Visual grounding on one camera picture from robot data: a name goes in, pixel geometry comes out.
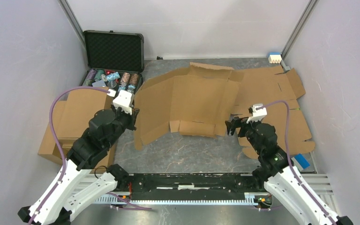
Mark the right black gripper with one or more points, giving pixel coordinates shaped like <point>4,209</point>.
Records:
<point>241,123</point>

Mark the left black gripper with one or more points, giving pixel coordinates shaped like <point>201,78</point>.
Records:
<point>133,117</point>

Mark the cardboard box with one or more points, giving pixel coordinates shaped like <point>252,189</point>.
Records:
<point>81,106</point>
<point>194,100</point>
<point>49,150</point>

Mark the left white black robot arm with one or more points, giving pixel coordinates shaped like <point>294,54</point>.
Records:
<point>59,205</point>

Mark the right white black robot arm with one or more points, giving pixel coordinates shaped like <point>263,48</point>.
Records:
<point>280,177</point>

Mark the stack of flat cardboard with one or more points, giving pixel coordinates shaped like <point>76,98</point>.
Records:
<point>280,91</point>

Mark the black poker chip case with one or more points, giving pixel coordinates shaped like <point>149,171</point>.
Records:
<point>115,59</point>

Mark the blue green white card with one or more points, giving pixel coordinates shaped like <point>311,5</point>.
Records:
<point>300,162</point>

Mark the white blue block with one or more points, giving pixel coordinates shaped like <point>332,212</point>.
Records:
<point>274,57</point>

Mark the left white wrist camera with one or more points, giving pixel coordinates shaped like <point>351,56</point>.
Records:
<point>122,100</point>

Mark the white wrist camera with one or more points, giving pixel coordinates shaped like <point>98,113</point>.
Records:
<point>122,100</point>
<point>258,112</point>

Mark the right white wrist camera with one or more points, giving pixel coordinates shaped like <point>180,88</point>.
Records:
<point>258,112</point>

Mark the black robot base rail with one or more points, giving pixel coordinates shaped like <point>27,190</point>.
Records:
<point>189,186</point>

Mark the white toothed cable duct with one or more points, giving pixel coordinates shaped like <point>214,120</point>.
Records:
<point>247,200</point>

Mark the left aluminium corner post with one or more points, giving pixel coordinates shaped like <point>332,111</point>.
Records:
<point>72,19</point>

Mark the aluminium corner post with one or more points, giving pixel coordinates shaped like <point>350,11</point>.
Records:
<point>72,19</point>
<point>299,27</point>

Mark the right aluminium corner post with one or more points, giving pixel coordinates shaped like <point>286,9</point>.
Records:
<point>299,27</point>

